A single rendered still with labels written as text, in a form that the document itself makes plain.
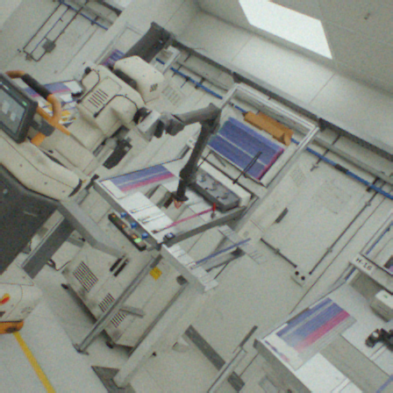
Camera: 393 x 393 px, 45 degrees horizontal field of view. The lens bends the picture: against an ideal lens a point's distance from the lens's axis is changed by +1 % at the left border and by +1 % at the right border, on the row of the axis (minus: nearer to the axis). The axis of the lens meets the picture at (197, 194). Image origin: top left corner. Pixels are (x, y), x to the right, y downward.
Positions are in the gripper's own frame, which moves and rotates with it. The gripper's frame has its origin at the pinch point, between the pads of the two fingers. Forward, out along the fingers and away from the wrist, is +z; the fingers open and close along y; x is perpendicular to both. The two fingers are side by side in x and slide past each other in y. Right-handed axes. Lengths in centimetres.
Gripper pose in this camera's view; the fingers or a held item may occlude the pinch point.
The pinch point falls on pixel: (176, 207)
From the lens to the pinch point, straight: 287.6
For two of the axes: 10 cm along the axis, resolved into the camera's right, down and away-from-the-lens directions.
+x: -7.3, 2.0, -6.5
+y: -6.4, -5.3, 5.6
